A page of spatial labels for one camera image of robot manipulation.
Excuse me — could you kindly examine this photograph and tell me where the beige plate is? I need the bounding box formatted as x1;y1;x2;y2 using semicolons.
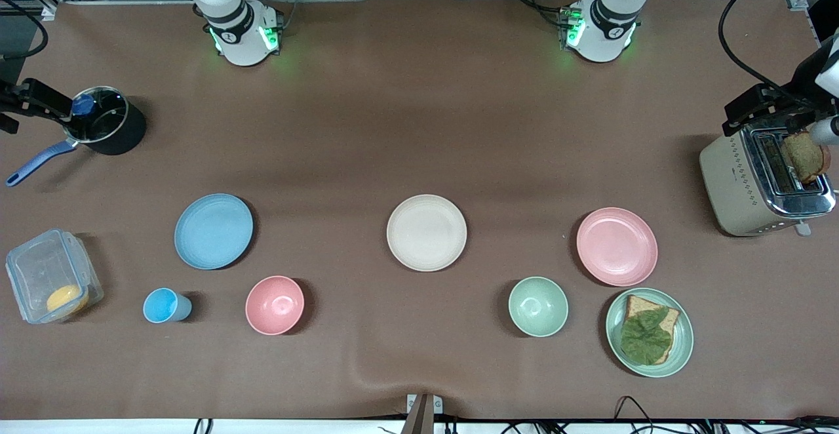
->
386;194;468;272

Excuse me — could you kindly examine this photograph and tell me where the black pot blue handle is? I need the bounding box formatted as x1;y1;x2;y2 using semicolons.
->
5;86;147;188

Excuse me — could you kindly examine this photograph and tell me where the clear plastic container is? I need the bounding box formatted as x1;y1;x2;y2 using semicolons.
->
5;228;104;325

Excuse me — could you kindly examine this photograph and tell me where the bread slice under lettuce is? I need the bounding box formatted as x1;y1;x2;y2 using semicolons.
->
623;295;680;365

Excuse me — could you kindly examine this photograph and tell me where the blue plate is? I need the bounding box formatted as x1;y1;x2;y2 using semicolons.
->
174;193;254;271

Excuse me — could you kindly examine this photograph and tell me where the green lettuce leaf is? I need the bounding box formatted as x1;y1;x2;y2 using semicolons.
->
620;308;674;366

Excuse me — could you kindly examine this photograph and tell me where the glass lid blue knob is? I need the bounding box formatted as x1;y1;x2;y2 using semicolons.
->
66;87;129;144

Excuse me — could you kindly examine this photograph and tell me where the green bowl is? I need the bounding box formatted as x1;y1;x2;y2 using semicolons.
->
508;277;569;338

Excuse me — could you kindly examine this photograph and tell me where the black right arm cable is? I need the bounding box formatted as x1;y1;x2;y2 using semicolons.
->
0;0;50;62

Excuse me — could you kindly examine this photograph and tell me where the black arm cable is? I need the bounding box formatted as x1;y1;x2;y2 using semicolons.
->
0;0;50;62
718;0;839;104

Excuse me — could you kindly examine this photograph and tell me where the black looped cable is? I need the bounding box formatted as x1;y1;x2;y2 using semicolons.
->
614;395;657;434

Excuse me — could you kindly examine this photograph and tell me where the pink bowl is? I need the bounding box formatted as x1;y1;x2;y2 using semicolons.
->
245;275;305;336

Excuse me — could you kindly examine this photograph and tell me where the pink plate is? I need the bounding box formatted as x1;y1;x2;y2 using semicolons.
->
576;207;658;287

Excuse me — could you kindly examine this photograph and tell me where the blue cup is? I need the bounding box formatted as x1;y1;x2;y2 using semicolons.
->
143;288;193;324

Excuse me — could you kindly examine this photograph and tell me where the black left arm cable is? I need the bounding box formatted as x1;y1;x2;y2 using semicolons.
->
718;0;839;104

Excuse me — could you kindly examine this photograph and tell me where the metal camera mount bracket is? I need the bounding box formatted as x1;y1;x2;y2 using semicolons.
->
406;393;444;434

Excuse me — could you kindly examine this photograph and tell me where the brown bread slice in toaster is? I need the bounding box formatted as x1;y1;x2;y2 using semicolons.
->
780;131;831;184

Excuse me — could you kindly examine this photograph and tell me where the orange round food piece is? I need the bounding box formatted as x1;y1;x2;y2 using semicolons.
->
46;285;89;315

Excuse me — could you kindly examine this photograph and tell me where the green plate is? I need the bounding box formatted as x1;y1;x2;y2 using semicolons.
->
605;288;694;378

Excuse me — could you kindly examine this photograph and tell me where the brown table cover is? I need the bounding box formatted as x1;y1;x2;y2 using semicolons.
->
0;0;839;422

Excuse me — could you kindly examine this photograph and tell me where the beige chrome toaster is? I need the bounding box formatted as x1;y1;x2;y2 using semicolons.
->
699;123;836;237

